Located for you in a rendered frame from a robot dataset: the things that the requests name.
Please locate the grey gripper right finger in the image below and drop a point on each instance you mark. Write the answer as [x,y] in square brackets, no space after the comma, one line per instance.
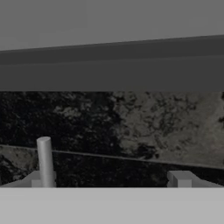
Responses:
[180,178]

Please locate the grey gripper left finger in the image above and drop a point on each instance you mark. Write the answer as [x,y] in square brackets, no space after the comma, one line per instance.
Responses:
[34,181]

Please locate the grey cylindrical tap spout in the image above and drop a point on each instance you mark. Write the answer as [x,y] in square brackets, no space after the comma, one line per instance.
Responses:
[46,163]

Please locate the grey wall cupboard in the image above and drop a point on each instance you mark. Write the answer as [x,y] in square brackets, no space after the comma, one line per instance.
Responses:
[116,70]

